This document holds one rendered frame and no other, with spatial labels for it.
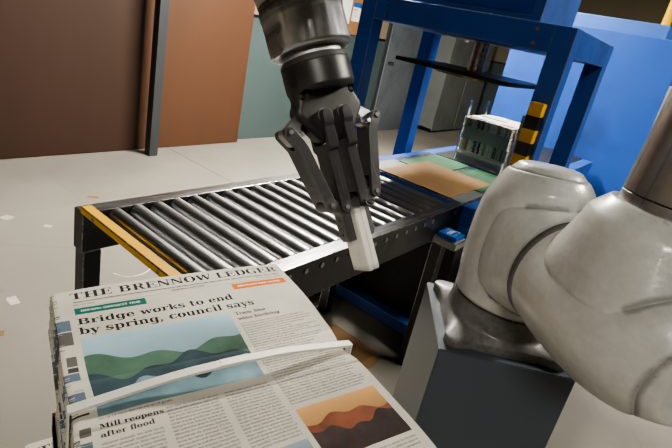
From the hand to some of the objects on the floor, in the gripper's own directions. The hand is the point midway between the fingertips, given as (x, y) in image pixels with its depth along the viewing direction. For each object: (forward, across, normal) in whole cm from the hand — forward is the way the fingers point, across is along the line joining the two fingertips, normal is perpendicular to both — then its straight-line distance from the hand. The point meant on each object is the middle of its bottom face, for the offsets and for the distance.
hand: (358, 238), depth 54 cm
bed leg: (+57, +29, -140) cm, 154 cm away
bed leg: (+66, -89, -175) cm, 207 cm away
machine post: (+101, -116, -121) cm, 196 cm away
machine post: (+106, -173, -138) cm, 246 cm away
